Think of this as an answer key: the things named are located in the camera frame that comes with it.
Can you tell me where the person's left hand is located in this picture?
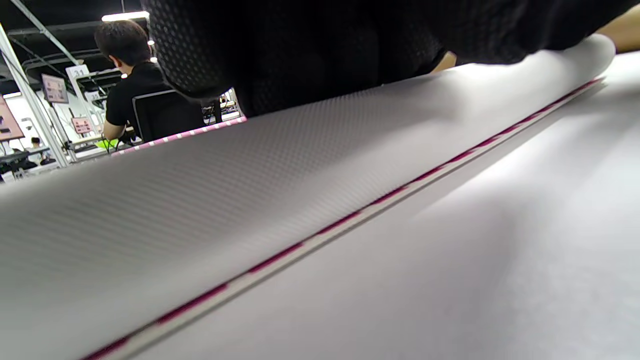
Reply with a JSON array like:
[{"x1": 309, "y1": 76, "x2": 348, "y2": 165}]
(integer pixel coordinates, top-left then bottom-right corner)
[{"x1": 140, "y1": 0, "x2": 640, "y2": 119}]

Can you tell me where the brown cardboard mailing tube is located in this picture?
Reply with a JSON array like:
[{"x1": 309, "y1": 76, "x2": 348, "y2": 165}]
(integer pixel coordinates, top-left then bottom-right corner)
[{"x1": 430, "y1": 5, "x2": 640, "y2": 74}]

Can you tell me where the black office chair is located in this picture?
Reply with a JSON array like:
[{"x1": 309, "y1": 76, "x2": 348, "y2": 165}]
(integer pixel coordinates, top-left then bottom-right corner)
[{"x1": 132, "y1": 89, "x2": 224, "y2": 144}]

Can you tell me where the white ceiling strip light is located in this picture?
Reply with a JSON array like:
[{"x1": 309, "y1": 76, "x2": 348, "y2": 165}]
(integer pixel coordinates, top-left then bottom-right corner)
[{"x1": 101, "y1": 11, "x2": 150, "y2": 22}]

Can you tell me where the wall screen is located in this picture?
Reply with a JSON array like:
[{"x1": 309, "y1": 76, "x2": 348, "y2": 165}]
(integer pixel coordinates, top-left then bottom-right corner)
[
  {"x1": 41, "y1": 74, "x2": 69, "y2": 105},
  {"x1": 0, "y1": 96, "x2": 25, "y2": 142}
]

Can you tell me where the grey metal frame post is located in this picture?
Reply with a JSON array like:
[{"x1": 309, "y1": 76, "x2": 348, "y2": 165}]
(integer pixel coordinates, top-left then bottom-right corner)
[{"x1": 0, "y1": 22, "x2": 69, "y2": 168}]

